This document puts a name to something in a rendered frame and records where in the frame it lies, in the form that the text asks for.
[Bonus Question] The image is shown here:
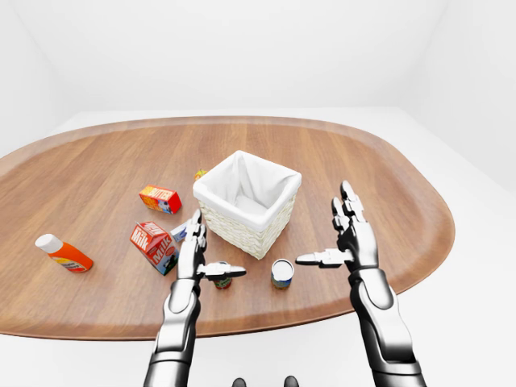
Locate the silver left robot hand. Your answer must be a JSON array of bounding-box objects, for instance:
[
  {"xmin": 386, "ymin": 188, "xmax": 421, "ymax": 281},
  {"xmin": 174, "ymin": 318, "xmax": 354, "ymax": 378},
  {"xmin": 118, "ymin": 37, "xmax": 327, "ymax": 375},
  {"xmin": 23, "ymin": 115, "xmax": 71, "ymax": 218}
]
[{"xmin": 176, "ymin": 208, "xmax": 248, "ymax": 282}]

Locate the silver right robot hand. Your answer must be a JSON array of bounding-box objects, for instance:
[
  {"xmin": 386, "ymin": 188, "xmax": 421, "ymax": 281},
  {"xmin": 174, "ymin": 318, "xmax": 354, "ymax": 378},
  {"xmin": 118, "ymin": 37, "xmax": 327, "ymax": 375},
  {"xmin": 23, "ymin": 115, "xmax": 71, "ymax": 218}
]
[{"xmin": 295, "ymin": 180, "xmax": 380, "ymax": 273}]

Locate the white woven basket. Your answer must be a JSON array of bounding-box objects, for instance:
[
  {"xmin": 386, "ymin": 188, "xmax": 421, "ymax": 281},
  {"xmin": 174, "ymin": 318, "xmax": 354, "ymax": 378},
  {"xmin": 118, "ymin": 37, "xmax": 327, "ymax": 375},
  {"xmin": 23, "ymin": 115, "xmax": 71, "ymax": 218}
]
[{"xmin": 192, "ymin": 149, "xmax": 303, "ymax": 260}]

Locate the small blue and white box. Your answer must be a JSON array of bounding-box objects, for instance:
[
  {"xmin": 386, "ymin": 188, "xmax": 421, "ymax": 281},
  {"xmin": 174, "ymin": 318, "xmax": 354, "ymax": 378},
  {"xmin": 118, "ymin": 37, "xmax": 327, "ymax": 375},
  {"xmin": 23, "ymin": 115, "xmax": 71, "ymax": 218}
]
[{"xmin": 169, "ymin": 220, "xmax": 191, "ymax": 243}]

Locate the red milk carton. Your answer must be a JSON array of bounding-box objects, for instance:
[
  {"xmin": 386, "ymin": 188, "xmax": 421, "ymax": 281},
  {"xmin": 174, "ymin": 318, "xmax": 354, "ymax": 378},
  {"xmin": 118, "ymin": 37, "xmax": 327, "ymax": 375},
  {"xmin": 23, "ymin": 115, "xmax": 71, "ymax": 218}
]
[{"xmin": 129, "ymin": 221, "xmax": 181, "ymax": 277}]

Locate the small red tin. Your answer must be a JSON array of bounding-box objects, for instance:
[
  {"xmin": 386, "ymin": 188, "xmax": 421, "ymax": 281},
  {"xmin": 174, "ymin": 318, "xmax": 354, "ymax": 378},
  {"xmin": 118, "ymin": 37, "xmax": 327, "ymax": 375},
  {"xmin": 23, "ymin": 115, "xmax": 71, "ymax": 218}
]
[{"xmin": 213, "ymin": 260, "xmax": 233, "ymax": 290}]

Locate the red butter box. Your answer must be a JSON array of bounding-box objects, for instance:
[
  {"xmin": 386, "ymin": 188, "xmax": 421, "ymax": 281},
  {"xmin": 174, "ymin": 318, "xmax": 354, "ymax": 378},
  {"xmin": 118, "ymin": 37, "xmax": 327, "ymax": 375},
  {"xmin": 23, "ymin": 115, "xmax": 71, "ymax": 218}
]
[{"xmin": 139, "ymin": 185, "xmax": 183, "ymax": 215}]

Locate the tin with green label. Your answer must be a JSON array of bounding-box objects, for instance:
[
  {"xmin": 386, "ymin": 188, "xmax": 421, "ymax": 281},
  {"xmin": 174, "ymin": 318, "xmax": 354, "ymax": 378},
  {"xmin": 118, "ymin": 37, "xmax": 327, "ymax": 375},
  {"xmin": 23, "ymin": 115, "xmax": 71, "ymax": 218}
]
[{"xmin": 271, "ymin": 258, "xmax": 295, "ymax": 291}]

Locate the orange bottle with white cap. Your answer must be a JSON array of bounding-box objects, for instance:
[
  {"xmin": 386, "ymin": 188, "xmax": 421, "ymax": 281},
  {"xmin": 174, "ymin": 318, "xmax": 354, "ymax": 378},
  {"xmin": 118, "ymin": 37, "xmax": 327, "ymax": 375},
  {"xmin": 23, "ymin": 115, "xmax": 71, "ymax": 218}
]
[{"xmin": 35, "ymin": 233, "xmax": 94, "ymax": 273}]

